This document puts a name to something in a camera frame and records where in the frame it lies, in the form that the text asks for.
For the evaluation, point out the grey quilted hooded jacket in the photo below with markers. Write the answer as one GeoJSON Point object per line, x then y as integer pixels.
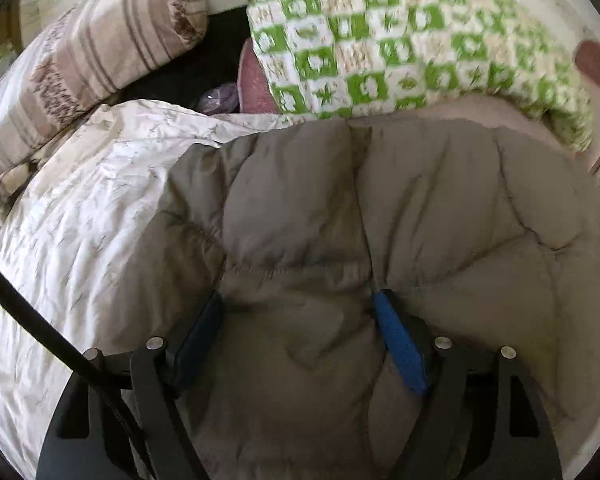
{"type": "Point", "coordinates": [305, 210]}

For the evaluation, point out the green and white patterned blanket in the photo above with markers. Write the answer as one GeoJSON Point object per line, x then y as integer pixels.
{"type": "Point", "coordinates": [405, 35]}

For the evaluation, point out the dark cloth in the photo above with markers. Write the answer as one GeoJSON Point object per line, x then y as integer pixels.
{"type": "Point", "coordinates": [180, 75]}

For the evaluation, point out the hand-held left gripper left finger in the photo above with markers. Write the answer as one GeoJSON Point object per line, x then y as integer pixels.
{"type": "Point", "coordinates": [200, 340]}

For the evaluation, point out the striped beige pillow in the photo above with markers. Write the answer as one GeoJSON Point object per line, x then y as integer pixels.
{"type": "Point", "coordinates": [80, 70]}

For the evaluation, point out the purple plastic bag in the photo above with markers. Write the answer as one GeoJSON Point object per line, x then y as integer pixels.
{"type": "Point", "coordinates": [220, 100]}

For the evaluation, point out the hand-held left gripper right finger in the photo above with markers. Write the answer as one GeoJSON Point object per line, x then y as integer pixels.
{"type": "Point", "coordinates": [400, 345]}

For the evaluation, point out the white printed duvet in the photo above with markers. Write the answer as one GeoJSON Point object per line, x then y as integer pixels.
{"type": "Point", "coordinates": [80, 260]}

